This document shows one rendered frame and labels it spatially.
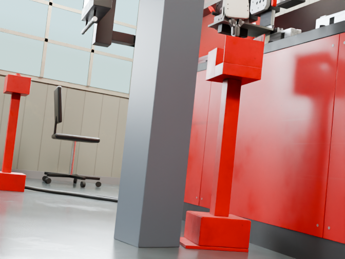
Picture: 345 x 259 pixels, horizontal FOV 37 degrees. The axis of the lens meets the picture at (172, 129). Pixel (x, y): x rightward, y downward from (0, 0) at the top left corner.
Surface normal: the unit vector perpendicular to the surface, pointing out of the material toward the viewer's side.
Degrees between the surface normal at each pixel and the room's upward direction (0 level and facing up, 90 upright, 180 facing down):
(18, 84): 90
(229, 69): 90
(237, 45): 90
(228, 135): 90
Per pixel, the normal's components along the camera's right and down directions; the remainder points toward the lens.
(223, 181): 0.25, -0.04
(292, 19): -0.91, -0.12
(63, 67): 0.58, 0.00
